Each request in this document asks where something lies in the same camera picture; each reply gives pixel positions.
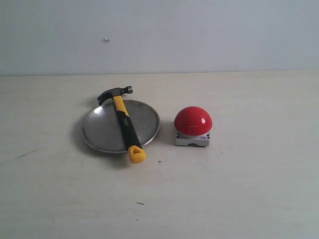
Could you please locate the round stainless steel plate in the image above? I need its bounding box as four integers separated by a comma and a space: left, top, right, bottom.
81, 99, 161, 155

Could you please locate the red dome push button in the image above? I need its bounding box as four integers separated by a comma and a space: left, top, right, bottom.
173, 106, 214, 147

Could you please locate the yellow black claw hammer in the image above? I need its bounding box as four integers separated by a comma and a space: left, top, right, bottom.
97, 86, 147, 164

